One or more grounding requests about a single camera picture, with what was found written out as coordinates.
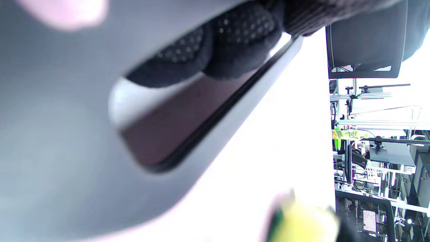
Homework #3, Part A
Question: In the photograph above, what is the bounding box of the pink cutting board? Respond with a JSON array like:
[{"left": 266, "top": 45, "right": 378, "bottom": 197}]
[{"left": 0, "top": 0, "right": 336, "bottom": 242}]

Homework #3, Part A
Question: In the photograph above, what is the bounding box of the yellow green sponge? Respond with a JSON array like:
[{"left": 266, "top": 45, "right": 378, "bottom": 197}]
[{"left": 267, "top": 190, "right": 340, "bottom": 242}]

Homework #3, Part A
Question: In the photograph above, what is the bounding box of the person's right hand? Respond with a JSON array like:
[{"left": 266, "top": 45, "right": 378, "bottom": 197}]
[{"left": 331, "top": 208, "right": 362, "bottom": 242}]

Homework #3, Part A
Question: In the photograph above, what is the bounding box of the black office chair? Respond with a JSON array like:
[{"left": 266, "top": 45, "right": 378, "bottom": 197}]
[{"left": 325, "top": 0, "right": 409, "bottom": 80}]

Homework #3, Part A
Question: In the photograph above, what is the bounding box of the green bowl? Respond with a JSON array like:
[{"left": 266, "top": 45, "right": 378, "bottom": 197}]
[{"left": 333, "top": 126, "right": 342, "bottom": 151}]

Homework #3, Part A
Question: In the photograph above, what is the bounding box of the yellow drink bottle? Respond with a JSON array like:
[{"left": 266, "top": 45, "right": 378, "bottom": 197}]
[{"left": 332, "top": 128, "right": 371, "bottom": 140}]

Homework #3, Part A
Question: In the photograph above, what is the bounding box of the grey monitor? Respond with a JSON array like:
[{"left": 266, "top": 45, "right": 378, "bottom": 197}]
[{"left": 369, "top": 143, "right": 417, "bottom": 167}]

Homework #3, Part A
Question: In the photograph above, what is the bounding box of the person's left hand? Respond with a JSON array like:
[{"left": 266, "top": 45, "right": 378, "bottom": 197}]
[{"left": 126, "top": 0, "right": 430, "bottom": 88}]

